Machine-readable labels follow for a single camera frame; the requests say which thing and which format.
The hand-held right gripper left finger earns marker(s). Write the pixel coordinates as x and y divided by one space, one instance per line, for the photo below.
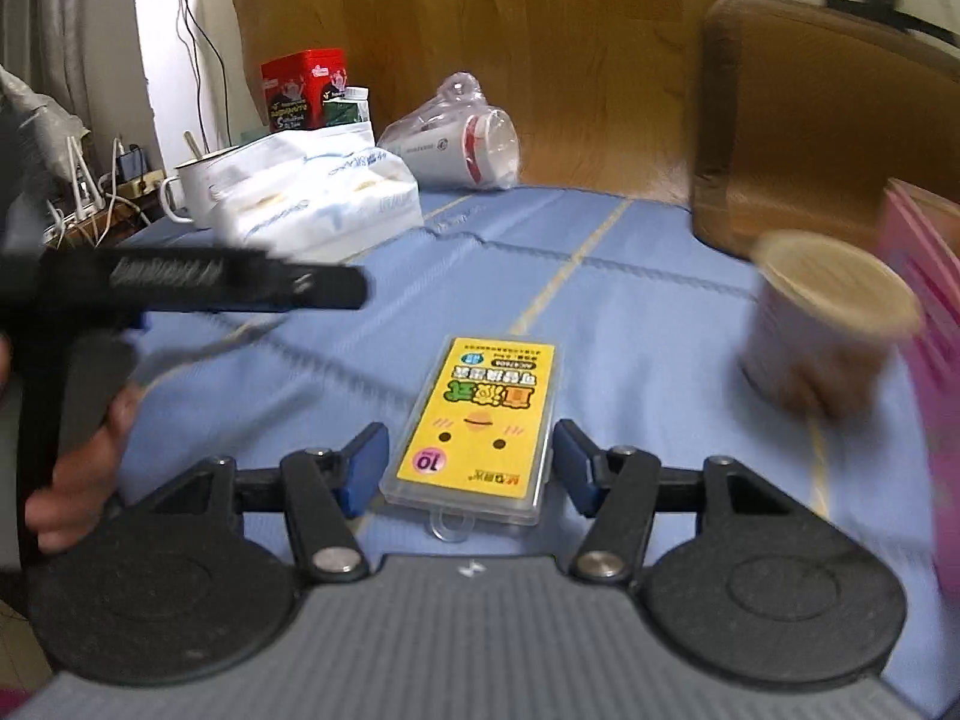
364 465

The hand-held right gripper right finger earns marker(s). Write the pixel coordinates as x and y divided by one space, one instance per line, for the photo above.
574 461

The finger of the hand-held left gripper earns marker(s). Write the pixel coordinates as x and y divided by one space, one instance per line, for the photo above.
334 287

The clear case with yellow label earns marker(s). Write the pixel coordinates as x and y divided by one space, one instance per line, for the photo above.
480 420

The pink storage box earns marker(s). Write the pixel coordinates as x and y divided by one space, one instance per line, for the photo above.
934 360

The person's left hand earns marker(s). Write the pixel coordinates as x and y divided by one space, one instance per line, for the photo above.
75 499

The white tissue pack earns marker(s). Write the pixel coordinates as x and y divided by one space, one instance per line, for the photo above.
315 142
315 206

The white enamel mug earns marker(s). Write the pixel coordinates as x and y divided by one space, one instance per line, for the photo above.
196 191

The beige power strip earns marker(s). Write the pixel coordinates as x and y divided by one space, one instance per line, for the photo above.
139 186

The spoon in mug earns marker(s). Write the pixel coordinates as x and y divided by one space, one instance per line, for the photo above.
192 146

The green and white carton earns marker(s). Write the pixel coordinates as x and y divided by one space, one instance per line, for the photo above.
349 109

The blue checked tablecloth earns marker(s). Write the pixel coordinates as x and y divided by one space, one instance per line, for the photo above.
637 292

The plastic bag with paper cups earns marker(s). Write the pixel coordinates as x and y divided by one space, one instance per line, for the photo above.
450 146

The red printed box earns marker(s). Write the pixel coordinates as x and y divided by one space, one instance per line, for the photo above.
300 90

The grey curtain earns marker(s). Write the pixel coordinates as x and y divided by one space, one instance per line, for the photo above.
67 22

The round snack tub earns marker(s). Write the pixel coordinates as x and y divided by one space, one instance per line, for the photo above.
821 330

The brown wooden panel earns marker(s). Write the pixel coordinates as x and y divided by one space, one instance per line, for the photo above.
487 45

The brown chair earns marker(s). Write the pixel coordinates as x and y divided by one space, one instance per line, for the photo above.
810 120

